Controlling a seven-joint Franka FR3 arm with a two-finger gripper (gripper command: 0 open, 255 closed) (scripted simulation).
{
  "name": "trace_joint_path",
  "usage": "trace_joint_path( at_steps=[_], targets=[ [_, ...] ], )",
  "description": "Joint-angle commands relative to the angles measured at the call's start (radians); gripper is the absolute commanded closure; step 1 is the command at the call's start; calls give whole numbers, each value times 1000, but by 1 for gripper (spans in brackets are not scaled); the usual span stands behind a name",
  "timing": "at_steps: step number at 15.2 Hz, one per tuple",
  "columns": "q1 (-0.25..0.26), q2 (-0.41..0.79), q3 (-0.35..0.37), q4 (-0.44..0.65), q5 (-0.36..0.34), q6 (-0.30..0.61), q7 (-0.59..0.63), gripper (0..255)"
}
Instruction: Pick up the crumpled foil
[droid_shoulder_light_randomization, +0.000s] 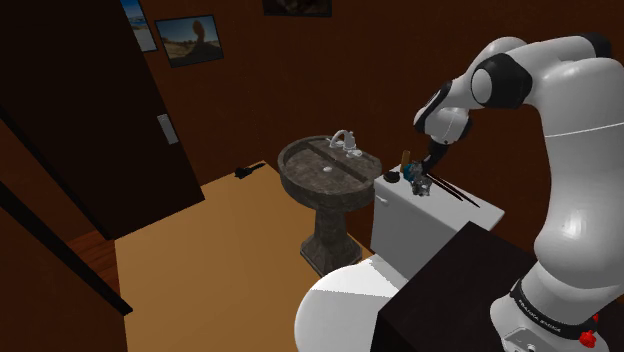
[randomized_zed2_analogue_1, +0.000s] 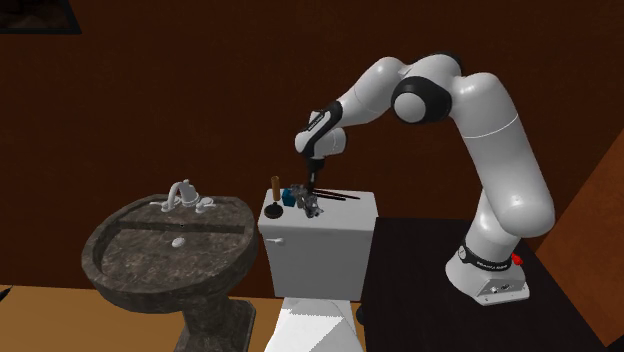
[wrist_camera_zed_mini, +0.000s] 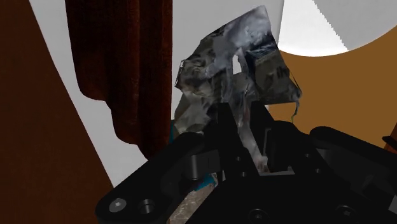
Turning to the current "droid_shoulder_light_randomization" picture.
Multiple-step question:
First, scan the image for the black brush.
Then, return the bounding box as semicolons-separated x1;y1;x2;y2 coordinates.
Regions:
234;162;267;181

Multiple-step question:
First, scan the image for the beach wall picture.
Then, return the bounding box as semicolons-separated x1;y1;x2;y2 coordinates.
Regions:
119;0;159;53

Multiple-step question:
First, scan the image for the blue grey figure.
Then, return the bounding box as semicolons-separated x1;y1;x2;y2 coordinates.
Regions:
401;160;435;198

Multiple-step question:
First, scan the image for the dark robot stand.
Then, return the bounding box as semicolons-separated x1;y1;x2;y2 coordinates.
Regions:
369;221;538;352

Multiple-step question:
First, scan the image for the dark brown door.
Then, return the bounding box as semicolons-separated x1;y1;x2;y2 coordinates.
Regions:
0;0;206;241

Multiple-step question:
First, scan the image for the desert rock wall picture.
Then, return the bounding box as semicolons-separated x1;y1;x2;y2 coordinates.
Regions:
154;14;225;69

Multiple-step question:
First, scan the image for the long black stick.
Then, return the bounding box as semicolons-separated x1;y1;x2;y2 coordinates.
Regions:
432;175;482;209
429;177;465;202

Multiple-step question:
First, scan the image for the stone pedestal sink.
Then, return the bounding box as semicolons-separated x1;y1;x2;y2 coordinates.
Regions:
277;128;383;278

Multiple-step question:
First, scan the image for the white toilet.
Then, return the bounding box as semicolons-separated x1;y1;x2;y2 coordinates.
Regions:
293;165;506;352

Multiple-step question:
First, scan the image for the dark wall picture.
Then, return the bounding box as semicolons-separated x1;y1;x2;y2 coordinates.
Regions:
261;0;334;19

